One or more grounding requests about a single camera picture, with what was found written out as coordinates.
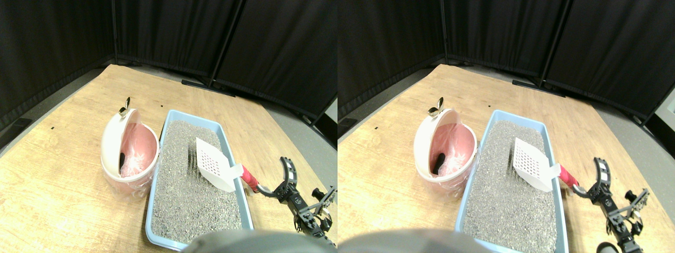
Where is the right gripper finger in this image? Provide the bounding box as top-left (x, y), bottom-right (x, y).
top-left (257, 182), bottom-right (283, 199)
top-left (593, 157), bottom-right (612, 193)
top-left (571, 182), bottom-right (596, 200)
top-left (279, 157), bottom-right (298, 193)

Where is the white scoop with red handle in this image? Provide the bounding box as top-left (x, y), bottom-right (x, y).
top-left (195, 137), bottom-right (261, 194)
top-left (513, 137), bottom-right (580, 193)

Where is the blue litter tray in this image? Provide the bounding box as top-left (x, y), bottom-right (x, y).
top-left (456, 110), bottom-right (569, 253)
top-left (145, 110), bottom-right (255, 251)

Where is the white shelf unit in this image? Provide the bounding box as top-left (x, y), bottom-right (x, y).
top-left (657, 87), bottom-right (675, 127)

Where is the white bin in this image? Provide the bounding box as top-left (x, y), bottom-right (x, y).
top-left (413, 97), bottom-right (478, 197)
top-left (100, 97), bottom-right (160, 198)

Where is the black bracket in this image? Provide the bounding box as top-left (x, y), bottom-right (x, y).
top-left (308, 186), bottom-right (338, 212)
top-left (622, 188), bottom-right (650, 222)

